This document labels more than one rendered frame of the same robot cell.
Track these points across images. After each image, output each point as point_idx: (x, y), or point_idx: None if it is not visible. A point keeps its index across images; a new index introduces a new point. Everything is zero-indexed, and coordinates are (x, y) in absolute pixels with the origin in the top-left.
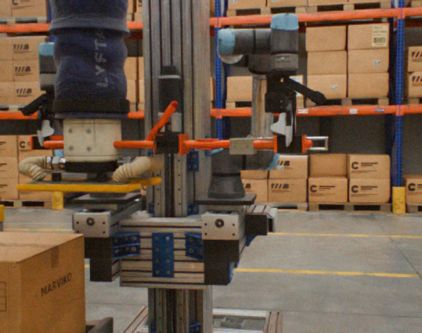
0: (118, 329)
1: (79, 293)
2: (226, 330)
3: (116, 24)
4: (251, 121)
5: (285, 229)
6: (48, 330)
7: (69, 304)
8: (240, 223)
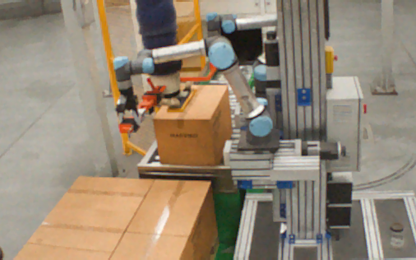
0: None
1: (205, 146)
2: (377, 239)
3: (144, 33)
4: None
5: None
6: (177, 151)
7: (196, 147)
8: (238, 158)
